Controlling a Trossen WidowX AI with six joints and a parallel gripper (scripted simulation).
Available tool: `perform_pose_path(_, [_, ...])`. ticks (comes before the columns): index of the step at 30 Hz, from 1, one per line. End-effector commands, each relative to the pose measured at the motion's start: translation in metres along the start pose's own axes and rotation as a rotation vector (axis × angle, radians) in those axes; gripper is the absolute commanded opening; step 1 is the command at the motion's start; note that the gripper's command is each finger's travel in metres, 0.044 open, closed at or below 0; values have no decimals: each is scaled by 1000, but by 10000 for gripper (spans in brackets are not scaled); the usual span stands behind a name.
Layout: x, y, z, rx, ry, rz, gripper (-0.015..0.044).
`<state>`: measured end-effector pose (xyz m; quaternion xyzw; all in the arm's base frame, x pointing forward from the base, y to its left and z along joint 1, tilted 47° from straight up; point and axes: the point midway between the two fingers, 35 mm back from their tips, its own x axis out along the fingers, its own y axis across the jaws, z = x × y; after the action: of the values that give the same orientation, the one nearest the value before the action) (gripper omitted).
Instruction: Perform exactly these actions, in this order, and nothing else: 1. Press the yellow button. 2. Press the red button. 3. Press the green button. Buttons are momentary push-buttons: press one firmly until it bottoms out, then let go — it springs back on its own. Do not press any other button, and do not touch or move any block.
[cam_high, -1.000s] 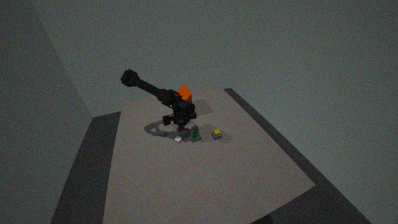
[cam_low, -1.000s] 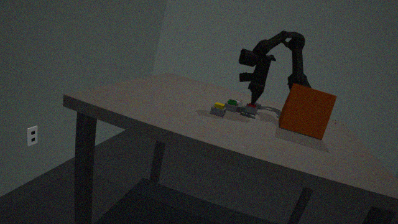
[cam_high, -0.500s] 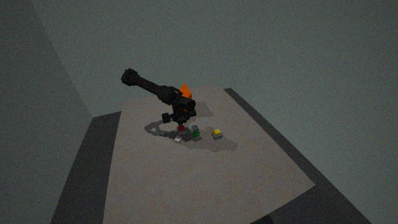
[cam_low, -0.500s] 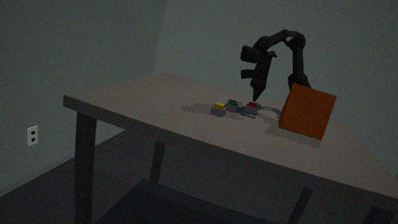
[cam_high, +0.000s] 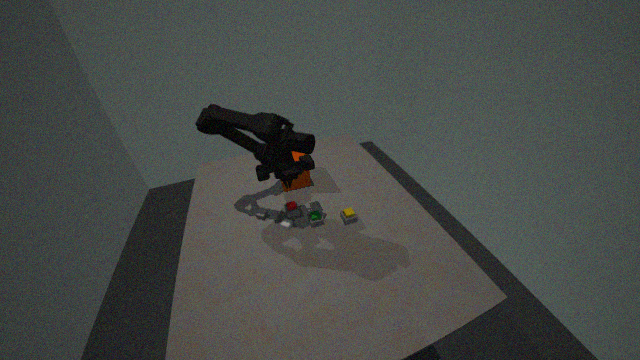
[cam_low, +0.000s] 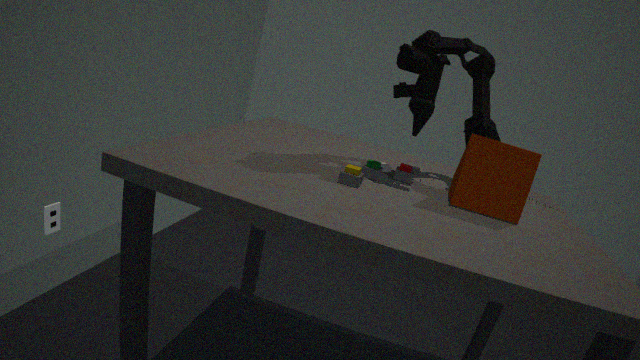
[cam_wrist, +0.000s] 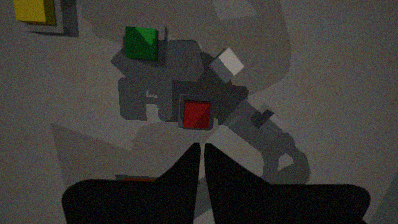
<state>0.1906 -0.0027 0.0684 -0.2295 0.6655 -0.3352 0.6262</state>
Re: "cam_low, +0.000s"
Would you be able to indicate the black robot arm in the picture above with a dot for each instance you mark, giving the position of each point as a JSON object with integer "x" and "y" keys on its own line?
{"x": 421, "y": 58}

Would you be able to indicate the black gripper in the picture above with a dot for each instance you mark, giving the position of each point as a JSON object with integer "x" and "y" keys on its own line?
{"x": 423, "y": 106}

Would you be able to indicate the red button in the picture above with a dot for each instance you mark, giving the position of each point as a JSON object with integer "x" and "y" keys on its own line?
{"x": 403, "y": 173}

